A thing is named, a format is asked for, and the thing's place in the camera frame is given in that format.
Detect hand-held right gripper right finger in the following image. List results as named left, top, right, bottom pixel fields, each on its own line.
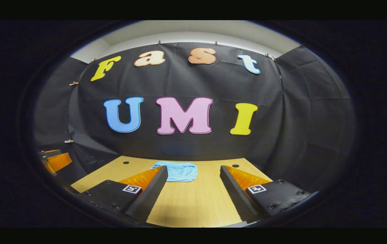
left=219, top=165, right=319, bottom=224

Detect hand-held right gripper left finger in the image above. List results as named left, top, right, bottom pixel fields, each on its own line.
left=77, top=165, right=169, bottom=224

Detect light blue T-shirt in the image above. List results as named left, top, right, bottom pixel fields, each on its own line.
left=150, top=161, right=199, bottom=183

